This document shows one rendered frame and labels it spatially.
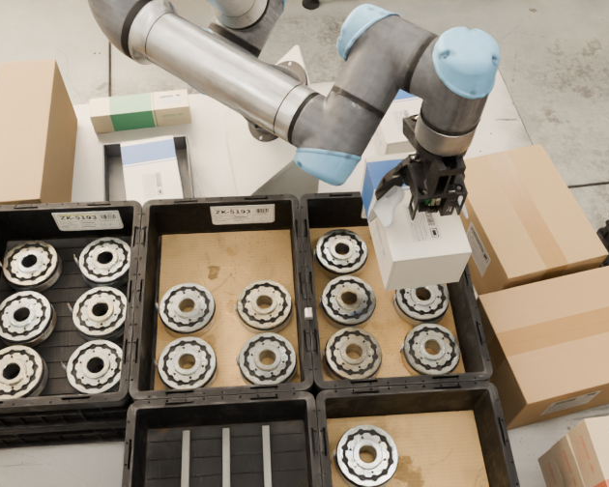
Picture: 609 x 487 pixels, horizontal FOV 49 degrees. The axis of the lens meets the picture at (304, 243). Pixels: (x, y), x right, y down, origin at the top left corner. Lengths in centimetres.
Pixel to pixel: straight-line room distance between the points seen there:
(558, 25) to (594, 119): 57
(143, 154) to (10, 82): 33
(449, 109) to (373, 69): 10
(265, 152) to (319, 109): 65
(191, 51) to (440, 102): 33
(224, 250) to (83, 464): 48
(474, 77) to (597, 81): 240
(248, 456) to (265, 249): 41
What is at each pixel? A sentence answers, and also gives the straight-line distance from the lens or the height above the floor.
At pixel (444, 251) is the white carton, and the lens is 101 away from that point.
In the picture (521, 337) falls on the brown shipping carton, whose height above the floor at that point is 86.
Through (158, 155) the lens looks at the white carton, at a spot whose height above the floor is 79.
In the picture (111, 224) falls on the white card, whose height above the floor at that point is 87.
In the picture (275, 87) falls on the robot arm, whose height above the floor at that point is 137.
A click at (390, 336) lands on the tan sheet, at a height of 83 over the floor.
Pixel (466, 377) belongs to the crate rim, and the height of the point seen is 93.
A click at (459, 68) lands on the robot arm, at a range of 78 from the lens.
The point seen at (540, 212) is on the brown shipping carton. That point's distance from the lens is 147.
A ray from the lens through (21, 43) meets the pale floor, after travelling 321.
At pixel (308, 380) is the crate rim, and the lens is 112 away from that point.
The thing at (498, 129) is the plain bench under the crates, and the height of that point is 70.
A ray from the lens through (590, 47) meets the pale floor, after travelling 332.
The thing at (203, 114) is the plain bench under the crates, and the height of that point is 70.
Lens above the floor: 197
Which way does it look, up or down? 57 degrees down
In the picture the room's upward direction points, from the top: 3 degrees clockwise
